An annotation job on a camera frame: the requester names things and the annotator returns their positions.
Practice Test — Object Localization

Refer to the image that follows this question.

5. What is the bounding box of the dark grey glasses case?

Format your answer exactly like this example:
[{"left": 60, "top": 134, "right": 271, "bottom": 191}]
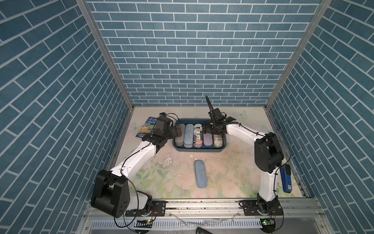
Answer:
[{"left": 174, "top": 123, "right": 186, "bottom": 147}]

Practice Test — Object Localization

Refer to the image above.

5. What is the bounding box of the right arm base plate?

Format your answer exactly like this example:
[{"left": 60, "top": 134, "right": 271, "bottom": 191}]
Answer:
[{"left": 238, "top": 198, "right": 283, "bottom": 216}]

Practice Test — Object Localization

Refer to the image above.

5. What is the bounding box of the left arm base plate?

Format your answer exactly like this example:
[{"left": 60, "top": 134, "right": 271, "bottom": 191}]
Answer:
[{"left": 125, "top": 200, "right": 167, "bottom": 217}]

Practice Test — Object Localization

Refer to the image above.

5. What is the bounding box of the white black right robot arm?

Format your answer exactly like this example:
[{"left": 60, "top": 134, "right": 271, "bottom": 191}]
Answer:
[{"left": 203, "top": 104, "right": 284, "bottom": 215}]

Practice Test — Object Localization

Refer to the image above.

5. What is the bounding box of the teal plastic storage box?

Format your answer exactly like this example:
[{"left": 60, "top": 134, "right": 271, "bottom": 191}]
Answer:
[{"left": 172, "top": 118, "right": 227, "bottom": 153}]

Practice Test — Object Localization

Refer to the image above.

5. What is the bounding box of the blue paperback book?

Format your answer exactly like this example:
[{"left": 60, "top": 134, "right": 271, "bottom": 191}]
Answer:
[{"left": 136, "top": 117, "right": 157, "bottom": 138}]

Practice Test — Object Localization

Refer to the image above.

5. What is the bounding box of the newspaper flag print glasses case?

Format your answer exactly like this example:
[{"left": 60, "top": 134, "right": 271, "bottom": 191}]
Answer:
[{"left": 193, "top": 123, "right": 203, "bottom": 148}]

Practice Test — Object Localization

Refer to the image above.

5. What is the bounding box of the aluminium mounting rail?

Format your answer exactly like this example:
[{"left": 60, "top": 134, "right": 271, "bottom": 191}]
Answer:
[{"left": 83, "top": 198, "right": 325, "bottom": 220}]

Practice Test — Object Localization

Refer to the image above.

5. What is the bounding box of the world map glasses case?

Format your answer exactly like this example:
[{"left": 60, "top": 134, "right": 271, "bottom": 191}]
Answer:
[{"left": 213, "top": 134, "right": 224, "bottom": 148}]

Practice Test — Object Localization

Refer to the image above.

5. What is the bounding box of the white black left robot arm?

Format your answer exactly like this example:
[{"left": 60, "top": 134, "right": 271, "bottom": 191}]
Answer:
[{"left": 91, "top": 113, "right": 182, "bottom": 218}]

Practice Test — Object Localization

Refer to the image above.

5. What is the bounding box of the lilac glasses case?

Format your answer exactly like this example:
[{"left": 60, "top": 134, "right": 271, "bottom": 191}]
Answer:
[{"left": 203, "top": 134, "right": 213, "bottom": 147}]

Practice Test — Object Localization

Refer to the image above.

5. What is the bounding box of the light blue glasses case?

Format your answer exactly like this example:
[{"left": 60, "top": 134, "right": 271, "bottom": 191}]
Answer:
[
  {"left": 184, "top": 123, "right": 194, "bottom": 148},
  {"left": 194, "top": 160, "right": 207, "bottom": 189}
]

